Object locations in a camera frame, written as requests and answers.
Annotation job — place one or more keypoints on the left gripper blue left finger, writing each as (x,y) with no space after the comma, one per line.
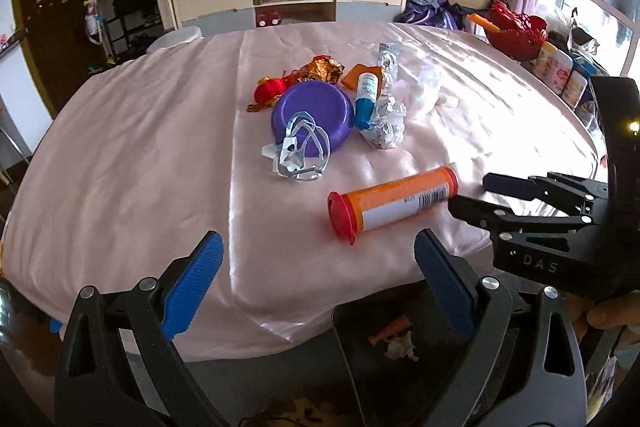
(186,282)

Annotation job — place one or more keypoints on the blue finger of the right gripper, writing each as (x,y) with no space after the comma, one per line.
(477,212)
(511,186)

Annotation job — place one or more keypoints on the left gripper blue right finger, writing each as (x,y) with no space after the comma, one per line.
(451,280)

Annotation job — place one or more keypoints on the silver foil ball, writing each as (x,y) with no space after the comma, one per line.
(386,126)

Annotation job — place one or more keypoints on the orange tube red cap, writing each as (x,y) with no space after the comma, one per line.
(374,207)

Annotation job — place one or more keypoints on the clear plastic bag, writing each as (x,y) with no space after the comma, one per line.
(425,91)

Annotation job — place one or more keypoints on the blue white small bottle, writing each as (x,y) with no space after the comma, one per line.
(366,96)

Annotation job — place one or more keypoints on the purple plastic bowl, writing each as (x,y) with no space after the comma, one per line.
(329,106)

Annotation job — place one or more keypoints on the silver blister pack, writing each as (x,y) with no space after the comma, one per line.
(388,60)

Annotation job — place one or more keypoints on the blue white face mask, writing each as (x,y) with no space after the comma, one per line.
(304,152)

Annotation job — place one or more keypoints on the gold red foil wrapper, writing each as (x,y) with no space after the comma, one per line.
(321,68)

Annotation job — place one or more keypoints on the red lantern ornament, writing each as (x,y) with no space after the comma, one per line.
(267,92)

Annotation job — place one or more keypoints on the black trash bin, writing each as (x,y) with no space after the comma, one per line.
(409,366)

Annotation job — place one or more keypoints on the person's right hand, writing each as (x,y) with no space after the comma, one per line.
(623,311)

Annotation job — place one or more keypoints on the white canister orange label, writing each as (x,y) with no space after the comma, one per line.
(574,89)

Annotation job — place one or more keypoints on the yellow lid canister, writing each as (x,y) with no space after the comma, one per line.
(544,60)

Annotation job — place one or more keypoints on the white canister pink label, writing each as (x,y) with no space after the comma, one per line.
(559,70)

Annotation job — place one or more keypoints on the red plastic basket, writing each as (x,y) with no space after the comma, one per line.
(520,36)

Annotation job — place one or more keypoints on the white whiteboard panel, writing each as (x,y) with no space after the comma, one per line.
(22,100)

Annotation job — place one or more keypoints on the grey round stool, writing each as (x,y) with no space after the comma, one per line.
(176,37)

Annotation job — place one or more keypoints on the dark brown door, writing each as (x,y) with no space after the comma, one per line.
(57,50)

